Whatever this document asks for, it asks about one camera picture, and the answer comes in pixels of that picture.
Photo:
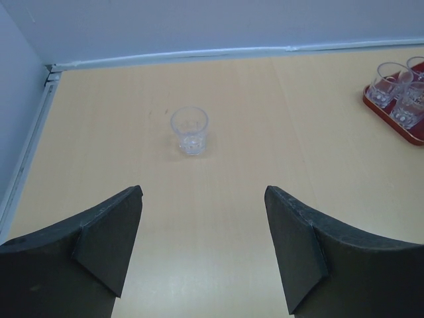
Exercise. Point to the clear faceted glass two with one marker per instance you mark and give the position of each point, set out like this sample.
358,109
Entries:
416,65

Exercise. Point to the aluminium left rail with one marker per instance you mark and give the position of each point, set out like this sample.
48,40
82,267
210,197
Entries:
15,188

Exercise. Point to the red tray gold emblem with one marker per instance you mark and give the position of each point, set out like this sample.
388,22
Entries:
413,135

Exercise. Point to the clear faceted glass four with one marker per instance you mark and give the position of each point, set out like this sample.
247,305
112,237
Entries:
390,81

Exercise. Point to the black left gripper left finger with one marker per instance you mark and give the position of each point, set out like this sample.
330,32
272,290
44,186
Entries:
74,268

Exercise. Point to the aluminium rail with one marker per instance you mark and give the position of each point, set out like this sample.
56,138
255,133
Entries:
232,53
15,188

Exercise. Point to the clear faceted glass three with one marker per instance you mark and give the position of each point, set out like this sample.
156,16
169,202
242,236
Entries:
408,110

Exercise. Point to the aluminium back rail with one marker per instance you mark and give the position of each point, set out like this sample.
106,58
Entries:
232,53

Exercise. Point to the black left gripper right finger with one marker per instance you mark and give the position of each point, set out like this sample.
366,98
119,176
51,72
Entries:
331,269

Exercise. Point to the clear faceted glass one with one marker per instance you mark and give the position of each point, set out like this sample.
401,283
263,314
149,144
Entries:
190,125

